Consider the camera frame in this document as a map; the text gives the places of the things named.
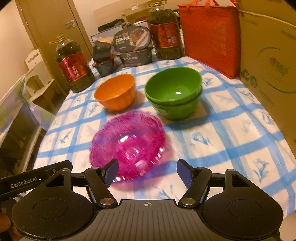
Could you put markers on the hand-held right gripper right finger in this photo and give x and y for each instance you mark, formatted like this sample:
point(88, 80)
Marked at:
point(185, 173)

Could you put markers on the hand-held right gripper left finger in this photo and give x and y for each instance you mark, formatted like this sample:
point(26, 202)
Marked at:
point(111, 174)

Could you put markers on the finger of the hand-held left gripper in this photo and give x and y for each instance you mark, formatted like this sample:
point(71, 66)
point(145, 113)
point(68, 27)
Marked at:
point(61, 165)

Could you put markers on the green plastic bowl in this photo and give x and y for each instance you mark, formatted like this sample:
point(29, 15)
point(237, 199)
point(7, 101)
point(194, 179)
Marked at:
point(178, 111)
point(171, 85)

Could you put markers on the white framed glass cabinet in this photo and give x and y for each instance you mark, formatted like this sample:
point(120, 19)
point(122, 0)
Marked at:
point(16, 139)

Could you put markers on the blue checked floral tablecloth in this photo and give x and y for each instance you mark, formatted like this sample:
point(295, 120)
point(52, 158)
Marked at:
point(231, 139)

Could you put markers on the orange plastic bowl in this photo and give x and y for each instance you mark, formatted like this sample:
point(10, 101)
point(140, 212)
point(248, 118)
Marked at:
point(115, 92)

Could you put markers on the white carved wooden furniture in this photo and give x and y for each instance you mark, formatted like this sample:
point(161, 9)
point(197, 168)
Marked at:
point(38, 74)

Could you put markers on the cooking oil bottle red label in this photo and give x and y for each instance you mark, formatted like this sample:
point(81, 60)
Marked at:
point(74, 67)
point(165, 34)

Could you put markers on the black instant meal tray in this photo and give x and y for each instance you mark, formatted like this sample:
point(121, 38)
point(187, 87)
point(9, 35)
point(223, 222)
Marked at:
point(104, 68)
point(136, 58)

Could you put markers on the dark round food package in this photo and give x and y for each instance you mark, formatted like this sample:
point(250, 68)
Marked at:
point(103, 51)

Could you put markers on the red fabric tote bag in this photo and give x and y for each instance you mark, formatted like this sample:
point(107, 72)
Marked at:
point(210, 39)

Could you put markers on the instant meal box printed lid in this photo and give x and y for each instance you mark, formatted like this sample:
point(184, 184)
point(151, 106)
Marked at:
point(131, 39)

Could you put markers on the brown wooden door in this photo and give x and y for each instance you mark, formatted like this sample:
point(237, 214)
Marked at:
point(50, 25)

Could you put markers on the large cardboard box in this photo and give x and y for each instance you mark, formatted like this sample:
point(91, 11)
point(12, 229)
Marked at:
point(270, 58)

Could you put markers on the dark cloth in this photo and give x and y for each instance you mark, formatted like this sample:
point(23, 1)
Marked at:
point(113, 25)

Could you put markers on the small cardboard box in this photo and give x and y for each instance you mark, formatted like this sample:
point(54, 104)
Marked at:
point(136, 15)

